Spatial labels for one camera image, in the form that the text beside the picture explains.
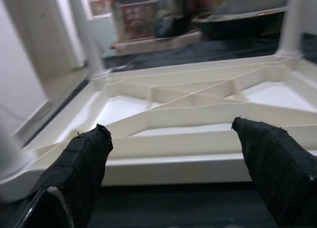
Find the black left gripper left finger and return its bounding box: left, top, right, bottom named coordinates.
left=14, top=123, right=113, bottom=228

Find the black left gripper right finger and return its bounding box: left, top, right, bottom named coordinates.
left=231, top=116, right=317, bottom=228

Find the white plastic children table top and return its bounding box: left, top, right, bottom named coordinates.
left=0, top=53, right=317, bottom=204

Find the orange lid storage box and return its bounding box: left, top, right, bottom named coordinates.
left=104, top=0, right=161, bottom=42

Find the small red white box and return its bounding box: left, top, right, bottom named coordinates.
left=86, top=0, right=112, bottom=17

